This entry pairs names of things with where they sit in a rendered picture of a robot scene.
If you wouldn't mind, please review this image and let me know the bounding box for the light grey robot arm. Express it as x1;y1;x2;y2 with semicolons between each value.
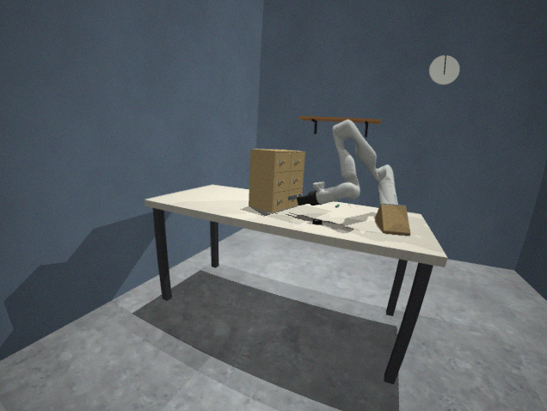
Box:
325;120;398;205

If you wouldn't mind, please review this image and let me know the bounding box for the small wooden chest of drawers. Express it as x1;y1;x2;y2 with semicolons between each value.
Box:
249;149;305;212

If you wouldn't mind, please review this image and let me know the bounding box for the wooden drawer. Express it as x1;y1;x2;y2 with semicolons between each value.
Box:
275;152;291;171
288;188;302;207
273;191;288;211
291;152;304;170
290;170;303;189
274;172;290;192

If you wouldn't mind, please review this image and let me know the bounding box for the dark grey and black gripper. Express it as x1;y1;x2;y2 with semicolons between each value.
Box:
288;182;329;206

